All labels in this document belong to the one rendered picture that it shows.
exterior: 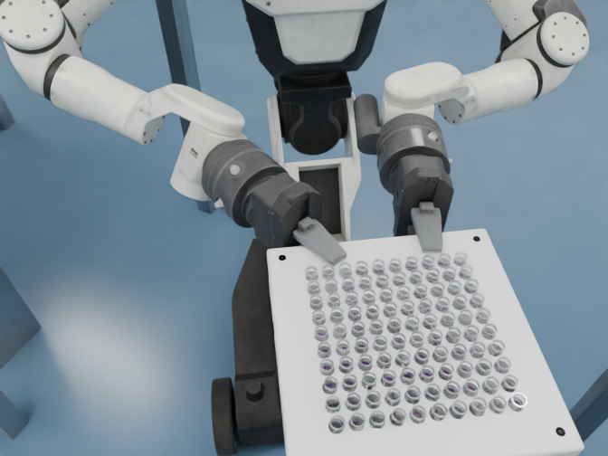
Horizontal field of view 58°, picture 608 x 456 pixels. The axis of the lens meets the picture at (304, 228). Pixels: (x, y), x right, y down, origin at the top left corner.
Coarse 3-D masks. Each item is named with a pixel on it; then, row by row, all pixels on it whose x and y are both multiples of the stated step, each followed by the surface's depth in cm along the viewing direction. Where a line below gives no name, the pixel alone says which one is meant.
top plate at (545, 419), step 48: (384, 240) 60; (480, 240) 60; (288, 288) 56; (480, 288) 56; (288, 336) 52; (480, 336) 52; (528, 336) 52; (288, 384) 49; (480, 384) 49; (528, 384) 49; (288, 432) 46; (384, 432) 46; (432, 432) 46; (480, 432) 46; (528, 432) 46; (576, 432) 46
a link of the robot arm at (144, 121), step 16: (144, 96) 70; (160, 96) 67; (176, 96) 67; (192, 96) 69; (208, 96) 72; (144, 112) 68; (160, 112) 68; (176, 112) 68; (192, 112) 67; (208, 112) 67; (224, 112) 69; (128, 128) 70; (144, 128) 70; (208, 128) 68; (224, 128) 68; (240, 128) 70; (144, 144) 72
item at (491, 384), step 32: (352, 288) 55; (384, 288) 55; (416, 288) 55; (448, 288) 55; (352, 320) 53; (416, 320) 53; (448, 320) 54; (384, 352) 50; (416, 352) 50; (448, 352) 50; (480, 352) 50; (352, 384) 50; (384, 384) 48; (448, 384) 48
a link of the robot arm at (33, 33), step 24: (0, 0) 68; (24, 0) 67; (48, 0) 68; (72, 0) 72; (96, 0) 74; (0, 24) 66; (24, 24) 67; (48, 24) 67; (72, 24) 73; (24, 48) 67; (48, 48) 68
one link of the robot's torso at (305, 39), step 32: (256, 0) 81; (288, 0) 82; (320, 0) 83; (352, 0) 83; (384, 0) 89; (256, 32) 90; (288, 32) 87; (320, 32) 88; (352, 32) 88; (288, 64) 92; (320, 64) 93; (352, 64) 94
